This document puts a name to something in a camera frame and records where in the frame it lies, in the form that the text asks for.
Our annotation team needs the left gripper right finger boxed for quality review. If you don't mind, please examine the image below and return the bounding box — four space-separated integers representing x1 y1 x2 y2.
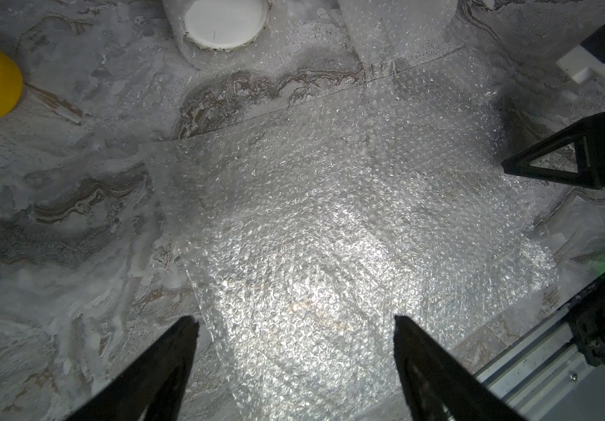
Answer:
394 315 523 420

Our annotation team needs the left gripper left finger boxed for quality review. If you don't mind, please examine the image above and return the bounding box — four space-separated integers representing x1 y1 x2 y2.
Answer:
67 316 199 420

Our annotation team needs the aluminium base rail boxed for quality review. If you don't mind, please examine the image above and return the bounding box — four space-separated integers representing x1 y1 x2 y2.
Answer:
473 252 605 421

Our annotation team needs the clear bubble wrap sheet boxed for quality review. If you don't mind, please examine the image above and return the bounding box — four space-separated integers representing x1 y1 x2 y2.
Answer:
150 48 553 420

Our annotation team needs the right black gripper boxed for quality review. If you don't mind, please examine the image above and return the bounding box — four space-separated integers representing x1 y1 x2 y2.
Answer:
502 112 605 189

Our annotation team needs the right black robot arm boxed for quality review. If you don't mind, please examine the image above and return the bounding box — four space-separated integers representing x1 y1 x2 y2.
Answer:
502 112 605 367

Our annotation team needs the bubble wrap roll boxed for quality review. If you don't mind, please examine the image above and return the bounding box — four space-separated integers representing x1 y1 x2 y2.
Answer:
339 0 458 66

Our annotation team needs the bubble wrapped white-capped roll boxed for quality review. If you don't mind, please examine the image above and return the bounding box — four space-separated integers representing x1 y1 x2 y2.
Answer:
161 0 346 72

